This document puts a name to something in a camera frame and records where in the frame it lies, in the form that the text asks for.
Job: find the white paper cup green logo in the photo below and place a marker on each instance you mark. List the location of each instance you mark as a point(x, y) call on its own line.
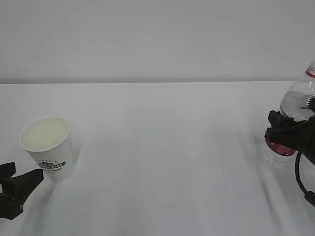
point(48, 142)

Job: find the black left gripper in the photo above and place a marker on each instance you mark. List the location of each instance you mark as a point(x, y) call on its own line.
point(16, 190)

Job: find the clear water bottle red label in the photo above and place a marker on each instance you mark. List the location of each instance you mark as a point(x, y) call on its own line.
point(294, 104)

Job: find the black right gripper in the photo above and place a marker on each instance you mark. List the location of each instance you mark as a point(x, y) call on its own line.
point(282, 137)

